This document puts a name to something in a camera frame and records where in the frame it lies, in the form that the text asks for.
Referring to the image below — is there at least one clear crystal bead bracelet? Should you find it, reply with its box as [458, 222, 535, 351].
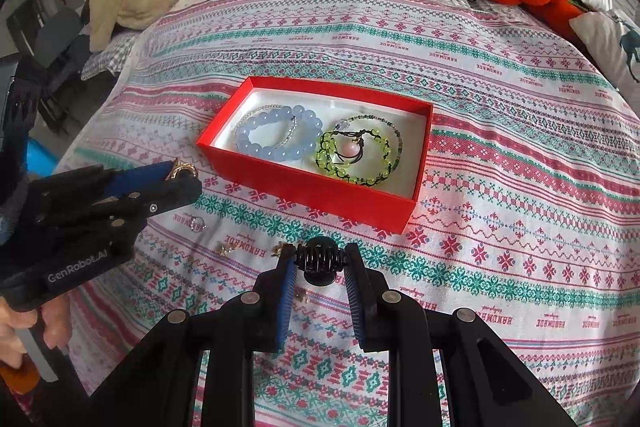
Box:
[232, 103, 301, 153]

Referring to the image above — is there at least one small gold earring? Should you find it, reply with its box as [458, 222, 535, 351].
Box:
[216, 243, 235, 257]

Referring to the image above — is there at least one black hair claw clip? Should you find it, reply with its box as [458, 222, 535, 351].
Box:
[294, 236, 347, 287]

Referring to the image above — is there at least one light blue bead bracelet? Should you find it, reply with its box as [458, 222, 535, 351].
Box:
[233, 104, 326, 164]

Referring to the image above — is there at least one lime green bead bracelet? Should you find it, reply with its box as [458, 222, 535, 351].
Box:
[313, 126, 394, 186]

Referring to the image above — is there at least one person's left hand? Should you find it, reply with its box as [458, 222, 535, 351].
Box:
[0, 293, 74, 371]

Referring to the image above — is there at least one dark office chair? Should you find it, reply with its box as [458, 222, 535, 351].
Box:
[35, 8, 91, 109]

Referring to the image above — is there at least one patterned pink green bedspread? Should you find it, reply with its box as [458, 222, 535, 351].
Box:
[61, 0, 639, 426]

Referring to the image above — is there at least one red cardboard box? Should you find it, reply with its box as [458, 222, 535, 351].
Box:
[198, 77, 434, 233]

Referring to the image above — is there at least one white deer pillow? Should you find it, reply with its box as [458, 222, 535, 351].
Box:
[570, 10, 639, 112]

